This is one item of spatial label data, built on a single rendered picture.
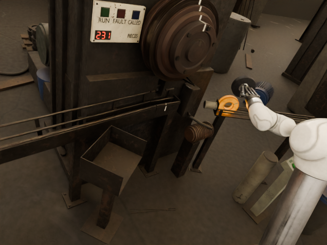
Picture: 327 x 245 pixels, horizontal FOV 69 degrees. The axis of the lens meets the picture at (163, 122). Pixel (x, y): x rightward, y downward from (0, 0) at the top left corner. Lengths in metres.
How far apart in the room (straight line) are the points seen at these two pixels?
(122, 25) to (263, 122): 0.86
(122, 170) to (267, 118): 0.79
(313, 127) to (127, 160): 0.83
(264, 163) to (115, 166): 1.10
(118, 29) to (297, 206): 1.04
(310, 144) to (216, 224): 1.29
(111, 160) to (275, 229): 0.77
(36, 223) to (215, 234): 1.18
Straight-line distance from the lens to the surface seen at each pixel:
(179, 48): 1.21
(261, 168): 1.89
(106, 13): 1.19
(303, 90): 3.99
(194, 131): 1.71
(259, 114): 1.35
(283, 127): 1.42
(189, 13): 1.25
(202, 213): 1.95
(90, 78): 1.30
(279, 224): 0.96
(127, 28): 1.27
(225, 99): 1.76
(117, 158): 1.24
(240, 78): 1.61
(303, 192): 0.90
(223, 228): 1.97
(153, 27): 1.22
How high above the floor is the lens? 1.51
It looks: 36 degrees down
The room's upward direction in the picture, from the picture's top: 19 degrees clockwise
